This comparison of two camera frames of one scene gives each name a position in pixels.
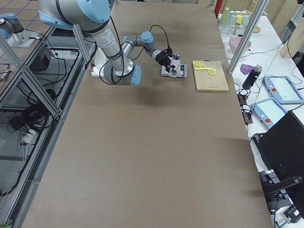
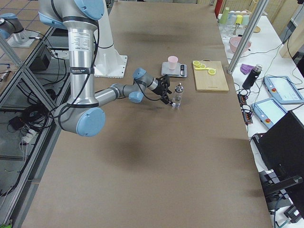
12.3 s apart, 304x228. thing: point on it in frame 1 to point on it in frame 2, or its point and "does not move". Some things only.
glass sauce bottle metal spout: (176, 61) to (177, 98)
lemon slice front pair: (212, 71) does not move
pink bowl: (234, 43) does not move
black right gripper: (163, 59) to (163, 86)
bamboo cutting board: (205, 81) does not move
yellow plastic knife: (202, 68) does not move
